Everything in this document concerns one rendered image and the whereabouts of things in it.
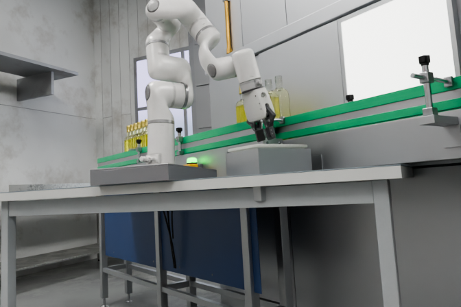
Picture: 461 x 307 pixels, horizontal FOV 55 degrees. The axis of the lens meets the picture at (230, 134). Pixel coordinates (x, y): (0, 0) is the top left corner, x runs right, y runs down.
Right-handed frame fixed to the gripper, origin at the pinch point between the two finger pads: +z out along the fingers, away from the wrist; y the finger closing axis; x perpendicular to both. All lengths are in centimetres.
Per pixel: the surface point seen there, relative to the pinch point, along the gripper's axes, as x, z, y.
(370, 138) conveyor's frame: -16.0, 8.9, -28.0
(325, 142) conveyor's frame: -15.5, 7.8, -10.1
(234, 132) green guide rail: -9.0, -2.7, 29.9
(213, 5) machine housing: -54, -71, 82
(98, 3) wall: -127, -193, 408
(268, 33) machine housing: -48, -41, 39
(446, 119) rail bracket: -12, 7, -55
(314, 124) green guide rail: -19.1, 1.6, -3.8
